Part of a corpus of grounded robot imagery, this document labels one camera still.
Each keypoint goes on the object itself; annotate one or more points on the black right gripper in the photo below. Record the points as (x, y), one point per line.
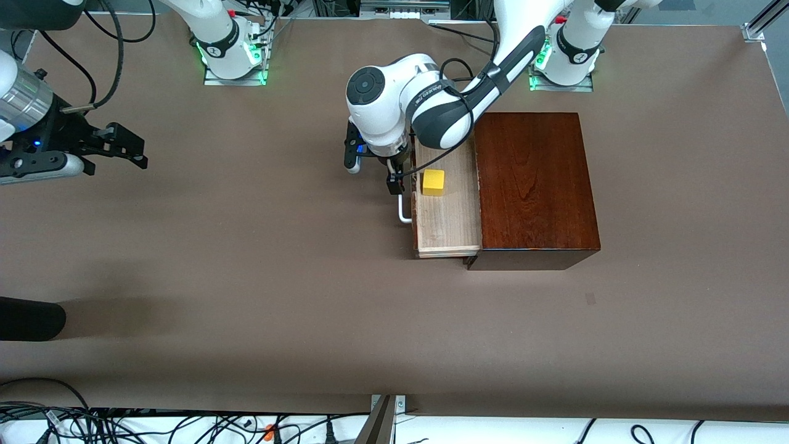
(68, 132)

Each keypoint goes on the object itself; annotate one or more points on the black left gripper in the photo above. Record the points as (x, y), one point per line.
(395, 180)

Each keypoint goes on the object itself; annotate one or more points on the yellow cube block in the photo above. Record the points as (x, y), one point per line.
(433, 184)

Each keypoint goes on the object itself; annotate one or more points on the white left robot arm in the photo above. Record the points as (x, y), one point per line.
(385, 117)

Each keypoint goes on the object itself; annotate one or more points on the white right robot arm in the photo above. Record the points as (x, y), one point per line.
(216, 31)

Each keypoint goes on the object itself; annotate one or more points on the dark brown wooden cabinet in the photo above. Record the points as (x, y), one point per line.
(536, 185)

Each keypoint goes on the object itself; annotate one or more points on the black foam cylinder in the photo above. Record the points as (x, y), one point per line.
(31, 317)

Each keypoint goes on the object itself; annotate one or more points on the dark grey metal bar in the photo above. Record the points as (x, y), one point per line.
(377, 427)

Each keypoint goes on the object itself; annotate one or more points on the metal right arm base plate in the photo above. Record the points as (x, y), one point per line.
(212, 79)

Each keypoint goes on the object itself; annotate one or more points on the grey metal rail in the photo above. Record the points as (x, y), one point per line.
(404, 7)

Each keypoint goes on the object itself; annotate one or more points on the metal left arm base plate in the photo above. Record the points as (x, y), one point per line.
(585, 86)

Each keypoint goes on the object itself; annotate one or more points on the small silver metal bracket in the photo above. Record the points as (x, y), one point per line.
(400, 404)

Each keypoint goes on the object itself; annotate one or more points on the aluminium frame profile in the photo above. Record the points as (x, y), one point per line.
(761, 21)

